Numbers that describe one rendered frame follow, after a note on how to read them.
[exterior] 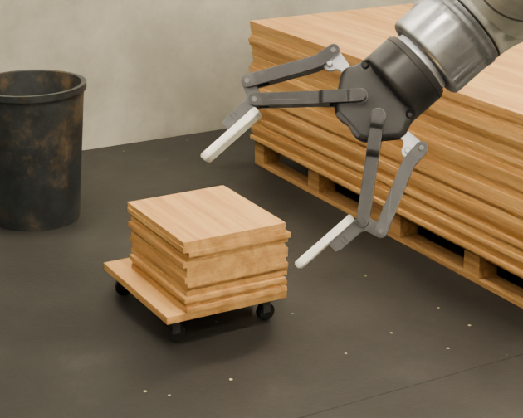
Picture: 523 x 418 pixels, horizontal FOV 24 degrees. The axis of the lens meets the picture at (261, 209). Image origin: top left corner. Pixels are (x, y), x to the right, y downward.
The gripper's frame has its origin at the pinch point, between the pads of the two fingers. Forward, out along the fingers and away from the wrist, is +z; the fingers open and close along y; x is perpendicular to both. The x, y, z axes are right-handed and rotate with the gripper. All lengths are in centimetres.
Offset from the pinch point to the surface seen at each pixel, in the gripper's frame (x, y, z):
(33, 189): -414, 122, 92
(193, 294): -319, 29, 55
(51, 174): -415, 122, 82
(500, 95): -367, 13, -82
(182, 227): -323, 51, 43
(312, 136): -469, 64, -19
